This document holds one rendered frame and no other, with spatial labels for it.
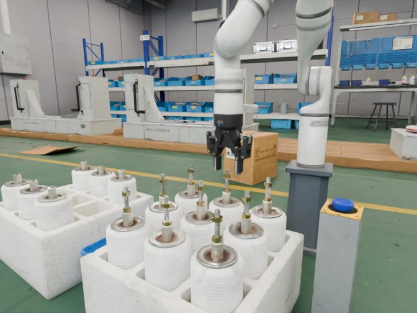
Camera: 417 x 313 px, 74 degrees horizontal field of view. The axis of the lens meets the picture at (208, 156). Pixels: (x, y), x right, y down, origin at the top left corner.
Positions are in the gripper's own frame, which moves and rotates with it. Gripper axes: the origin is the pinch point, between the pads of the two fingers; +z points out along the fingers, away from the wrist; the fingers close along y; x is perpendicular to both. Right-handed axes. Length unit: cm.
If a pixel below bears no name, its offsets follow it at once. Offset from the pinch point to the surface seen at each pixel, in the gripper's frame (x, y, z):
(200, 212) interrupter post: -12.8, 2.3, 8.0
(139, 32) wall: 512, -814, -227
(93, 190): -14, -52, 15
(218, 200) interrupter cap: -1.3, -2.2, 9.7
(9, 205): -38, -59, 16
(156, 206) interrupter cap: -15.2, -11.4, 9.6
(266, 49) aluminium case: 391, -235, -97
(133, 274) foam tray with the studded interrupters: -29.5, -0.2, 16.6
